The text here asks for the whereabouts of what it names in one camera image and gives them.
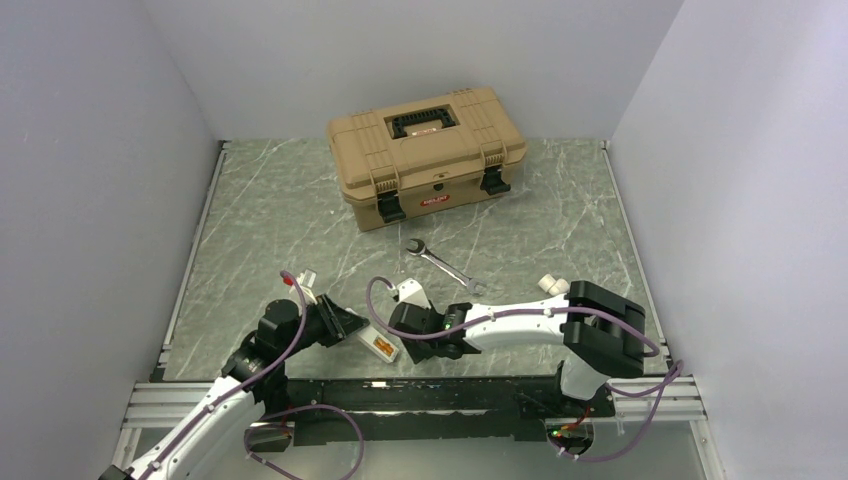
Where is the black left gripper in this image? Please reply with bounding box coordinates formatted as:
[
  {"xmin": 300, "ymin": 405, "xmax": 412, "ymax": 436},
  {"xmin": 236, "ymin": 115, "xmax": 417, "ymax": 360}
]
[{"xmin": 279, "ymin": 293, "xmax": 369, "ymax": 359}]

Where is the white air conditioner remote control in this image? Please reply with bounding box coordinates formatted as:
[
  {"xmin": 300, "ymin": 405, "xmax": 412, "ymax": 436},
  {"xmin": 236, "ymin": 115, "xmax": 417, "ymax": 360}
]
[{"xmin": 355, "ymin": 326, "xmax": 399, "ymax": 364}]

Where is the orange battery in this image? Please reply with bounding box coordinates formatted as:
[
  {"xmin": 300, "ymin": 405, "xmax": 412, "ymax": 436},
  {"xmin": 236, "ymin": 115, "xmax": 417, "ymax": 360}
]
[{"xmin": 373, "ymin": 338, "xmax": 396, "ymax": 359}]

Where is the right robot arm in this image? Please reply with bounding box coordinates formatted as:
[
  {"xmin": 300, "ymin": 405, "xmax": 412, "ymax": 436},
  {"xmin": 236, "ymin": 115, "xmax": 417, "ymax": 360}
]
[{"xmin": 383, "ymin": 279, "xmax": 660, "ymax": 415}]

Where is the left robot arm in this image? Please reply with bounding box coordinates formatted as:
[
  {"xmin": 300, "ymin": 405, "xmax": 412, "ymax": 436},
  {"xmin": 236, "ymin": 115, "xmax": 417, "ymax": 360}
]
[{"xmin": 100, "ymin": 295, "xmax": 369, "ymax": 479}]

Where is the white pipe elbow fitting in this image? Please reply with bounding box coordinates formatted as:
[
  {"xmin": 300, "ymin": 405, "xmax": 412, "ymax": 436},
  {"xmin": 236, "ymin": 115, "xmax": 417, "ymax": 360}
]
[{"xmin": 537, "ymin": 274, "xmax": 570, "ymax": 296}]

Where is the silver combination wrench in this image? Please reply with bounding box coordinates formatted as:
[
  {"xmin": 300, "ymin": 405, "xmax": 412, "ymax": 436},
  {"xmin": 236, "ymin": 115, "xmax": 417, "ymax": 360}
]
[{"xmin": 406, "ymin": 238, "xmax": 486, "ymax": 296}]

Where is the tan plastic toolbox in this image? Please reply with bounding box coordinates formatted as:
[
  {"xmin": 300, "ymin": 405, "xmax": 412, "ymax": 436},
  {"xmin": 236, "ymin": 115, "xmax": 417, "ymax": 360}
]
[{"xmin": 326, "ymin": 87, "xmax": 528, "ymax": 232}]

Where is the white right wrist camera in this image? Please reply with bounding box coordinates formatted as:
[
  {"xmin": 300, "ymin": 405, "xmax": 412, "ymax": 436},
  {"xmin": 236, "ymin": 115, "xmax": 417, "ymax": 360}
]
[{"xmin": 394, "ymin": 278, "xmax": 431, "ymax": 309}]

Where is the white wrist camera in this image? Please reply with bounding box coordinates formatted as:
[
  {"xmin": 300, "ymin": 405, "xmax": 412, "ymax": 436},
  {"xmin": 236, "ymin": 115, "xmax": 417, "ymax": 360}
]
[
  {"xmin": 281, "ymin": 269, "xmax": 317, "ymax": 304},
  {"xmin": 394, "ymin": 278, "xmax": 431, "ymax": 309}
]

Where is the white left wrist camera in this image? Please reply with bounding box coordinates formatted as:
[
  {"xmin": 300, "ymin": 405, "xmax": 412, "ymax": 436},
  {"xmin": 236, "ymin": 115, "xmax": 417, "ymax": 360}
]
[{"xmin": 281, "ymin": 269, "xmax": 317, "ymax": 304}]

